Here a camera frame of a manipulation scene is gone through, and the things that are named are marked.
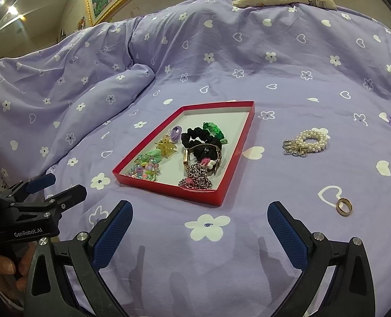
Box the purple floral blanket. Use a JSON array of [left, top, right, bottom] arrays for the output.
[[0, 0, 391, 317]]

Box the silver chain with pink charms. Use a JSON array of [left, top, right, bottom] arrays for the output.
[[178, 162, 216, 191]]

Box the pearl bracelet with metal butterfly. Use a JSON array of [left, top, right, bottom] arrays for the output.
[[283, 128, 331, 158]]

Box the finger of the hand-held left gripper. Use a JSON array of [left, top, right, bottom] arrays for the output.
[[0, 173, 56, 203], [9, 185, 88, 220]]

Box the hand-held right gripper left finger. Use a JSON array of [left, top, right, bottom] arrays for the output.
[[23, 200, 134, 317]]

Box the yellow hair claw clip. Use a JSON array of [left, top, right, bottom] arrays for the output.
[[155, 135, 179, 158]]

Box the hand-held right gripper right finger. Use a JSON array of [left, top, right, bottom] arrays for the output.
[[267, 201, 376, 317]]

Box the colourful bead bracelet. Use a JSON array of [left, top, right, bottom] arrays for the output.
[[126, 157, 162, 182]]

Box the person's left hand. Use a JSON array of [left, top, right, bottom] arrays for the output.
[[0, 245, 37, 301]]

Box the gold ring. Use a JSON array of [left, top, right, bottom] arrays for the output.
[[335, 197, 353, 218]]

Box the gold metal wristwatch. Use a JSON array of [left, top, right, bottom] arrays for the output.
[[181, 143, 223, 176]]

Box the red shallow box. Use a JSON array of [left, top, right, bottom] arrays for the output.
[[112, 101, 256, 207]]

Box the green braided hair tie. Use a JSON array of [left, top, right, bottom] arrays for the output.
[[202, 122, 228, 144]]

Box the black scrunchie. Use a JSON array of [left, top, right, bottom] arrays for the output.
[[181, 126, 223, 159]]

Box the light green hair tie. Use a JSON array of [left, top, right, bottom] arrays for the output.
[[139, 148, 165, 164]]

